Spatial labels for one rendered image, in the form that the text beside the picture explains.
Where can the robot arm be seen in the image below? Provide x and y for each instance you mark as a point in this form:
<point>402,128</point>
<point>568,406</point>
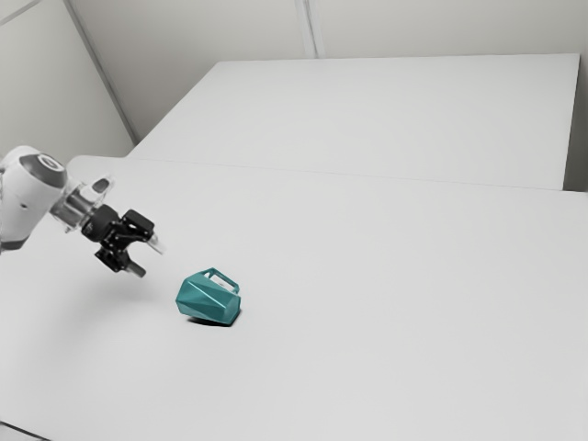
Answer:
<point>27,197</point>

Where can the teal faceted mug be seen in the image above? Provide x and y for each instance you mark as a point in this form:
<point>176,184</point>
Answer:
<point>209,298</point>

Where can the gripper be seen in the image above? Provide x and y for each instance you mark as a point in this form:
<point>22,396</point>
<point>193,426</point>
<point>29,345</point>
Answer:
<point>100,223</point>

